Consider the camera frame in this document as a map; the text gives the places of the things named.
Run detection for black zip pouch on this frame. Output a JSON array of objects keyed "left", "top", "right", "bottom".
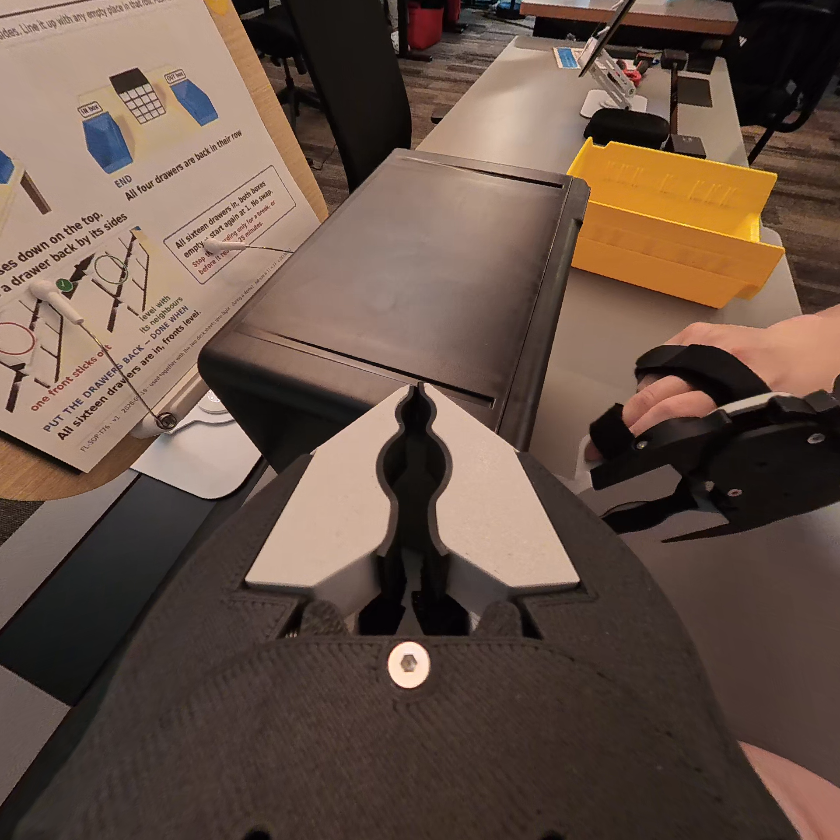
[{"left": 592, "top": 108, "right": 670, "bottom": 142}]

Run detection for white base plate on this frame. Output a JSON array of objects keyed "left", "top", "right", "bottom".
[{"left": 130, "top": 387, "right": 263, "bottom": 501}]

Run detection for black office chair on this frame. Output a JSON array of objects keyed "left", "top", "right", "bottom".
[
  {"left": 289, "top": 0, "right": 413, "bottom": 191},
  {"left": 243, "top": 0, "right": 312, "bottom": 132},
  {"left": 722, "top": 0, "right": 840, "bottom": 165}
]

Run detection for instruction poster on board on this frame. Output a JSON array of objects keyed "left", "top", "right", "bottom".
[{"left": 0, "top": 0, "right": 329, "bottom": 503}]

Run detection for red storage bin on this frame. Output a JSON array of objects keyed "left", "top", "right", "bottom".
[{"left": 408, "top": 5, "right": 446, "bottom": 52}]

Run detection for wooden office desk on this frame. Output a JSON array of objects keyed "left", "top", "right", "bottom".
[{"left": 520, "top": 0, "right": 739, "bottom": 37}]

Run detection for metal poster clamp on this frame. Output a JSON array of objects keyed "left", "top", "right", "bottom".
[{"left": 130, "top": 408, "right": 227, "bottom": 441}]

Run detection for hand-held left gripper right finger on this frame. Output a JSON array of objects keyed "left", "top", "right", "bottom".
[{"left": 419, "top": 384, "right": 582, "bottom": 618}]

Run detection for person's right hand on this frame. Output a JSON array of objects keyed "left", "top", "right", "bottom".
[{"left": 584, "top": 314, "right": 829, "bottom": 460}]

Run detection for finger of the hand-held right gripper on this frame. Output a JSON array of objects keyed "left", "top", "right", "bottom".
[
  {"left": 661, "top": 508, "right": 746, "bottom": 544},
  {"left": 600, "top": 487, "right": 702, "bottom": 534}
]

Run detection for printed instruction poster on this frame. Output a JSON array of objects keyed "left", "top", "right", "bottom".
[{"left": 0, "top": 0, "right": 321, "bottom": 473}]

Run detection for white plug with thin cable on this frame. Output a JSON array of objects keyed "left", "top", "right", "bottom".
[
  {"left": 29, "top": 279, "right": 175, "bottom": 431},
  {"left": 203, "top": 238, "right": 296, "bottom": 256}
]

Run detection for small white stand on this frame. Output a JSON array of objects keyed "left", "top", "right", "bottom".
[{"left": 581, "top": 49, "right": 651, "bottom": 119}]

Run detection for person's left forearm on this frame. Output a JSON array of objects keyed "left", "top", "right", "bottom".
[{"left": 738, "top": 740, "right": 840, "bottom": 840}]

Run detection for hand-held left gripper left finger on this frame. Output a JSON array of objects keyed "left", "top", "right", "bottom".
[{"left": 244, "top": 386, "right": 416, "bottom": 621}]

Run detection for yellow storage bin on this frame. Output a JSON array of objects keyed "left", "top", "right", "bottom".
[{"left": 567, "top": 136, "right": 786, "bottom": 309}]

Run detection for black drawer cabinet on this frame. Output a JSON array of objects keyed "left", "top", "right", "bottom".
[{"left": 198, "top": 148, "right": 592, "bottom": 473}]

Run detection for black tablet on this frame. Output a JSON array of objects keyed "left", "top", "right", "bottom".
[{"left": 577, "top": 0, "right": 639, "bottom": 78}]

